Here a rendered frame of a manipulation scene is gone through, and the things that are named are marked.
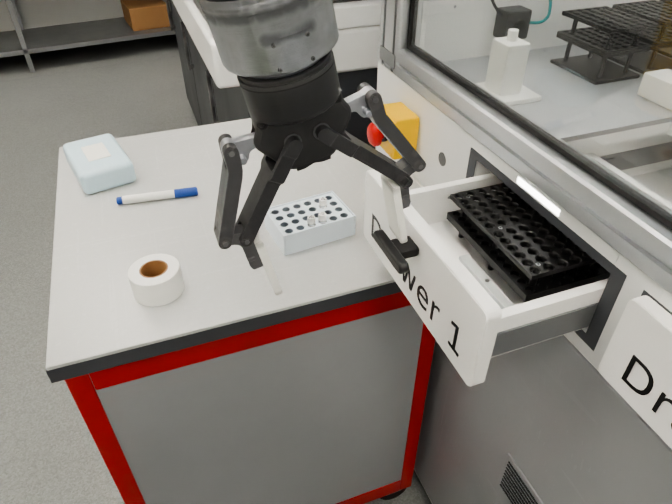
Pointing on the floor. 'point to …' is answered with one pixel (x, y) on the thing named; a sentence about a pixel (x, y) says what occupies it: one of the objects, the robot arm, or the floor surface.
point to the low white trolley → (233, 340)
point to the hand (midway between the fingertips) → (336, 252)
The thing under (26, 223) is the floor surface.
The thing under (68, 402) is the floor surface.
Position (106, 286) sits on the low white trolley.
